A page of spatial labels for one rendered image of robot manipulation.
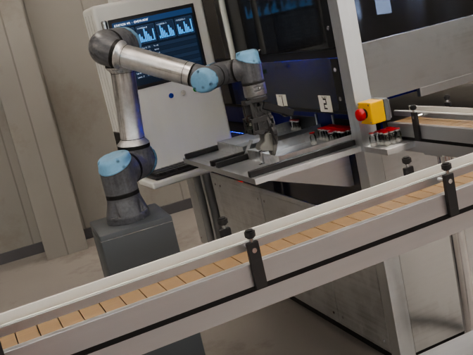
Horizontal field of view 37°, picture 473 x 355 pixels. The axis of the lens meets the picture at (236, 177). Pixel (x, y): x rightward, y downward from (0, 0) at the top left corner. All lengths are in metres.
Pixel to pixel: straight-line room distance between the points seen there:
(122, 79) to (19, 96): 2.68
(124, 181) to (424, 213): 1.20
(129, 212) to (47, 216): 2.83
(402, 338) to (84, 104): 3.46
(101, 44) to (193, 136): 0.98
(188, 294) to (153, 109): 1.91
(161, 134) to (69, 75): 2.36
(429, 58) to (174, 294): 1.51
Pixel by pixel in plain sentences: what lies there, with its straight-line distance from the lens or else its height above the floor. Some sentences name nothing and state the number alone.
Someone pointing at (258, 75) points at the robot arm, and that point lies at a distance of 2.29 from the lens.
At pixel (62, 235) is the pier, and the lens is 5.25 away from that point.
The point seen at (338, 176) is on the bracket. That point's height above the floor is 0.78.
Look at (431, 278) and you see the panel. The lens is 2.65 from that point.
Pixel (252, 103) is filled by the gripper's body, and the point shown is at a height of 1.10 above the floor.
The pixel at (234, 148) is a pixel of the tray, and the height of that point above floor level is 0.90.
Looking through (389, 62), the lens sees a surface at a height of 1.13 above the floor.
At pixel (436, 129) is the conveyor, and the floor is 0.93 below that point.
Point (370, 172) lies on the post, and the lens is 2.42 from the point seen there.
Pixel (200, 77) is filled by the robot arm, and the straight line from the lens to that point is 2.19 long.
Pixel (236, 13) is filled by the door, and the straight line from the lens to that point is 3.07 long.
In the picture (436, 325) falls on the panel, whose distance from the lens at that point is 2.72.
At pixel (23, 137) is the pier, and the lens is 5.13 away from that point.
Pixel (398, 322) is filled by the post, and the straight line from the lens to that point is 2.61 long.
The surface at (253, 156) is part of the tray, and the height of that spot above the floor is 0.89.
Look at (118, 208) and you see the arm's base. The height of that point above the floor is 0.85.
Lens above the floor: 1.38
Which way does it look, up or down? 12 degrees down
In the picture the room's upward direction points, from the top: 13 degrees counter-clockwise
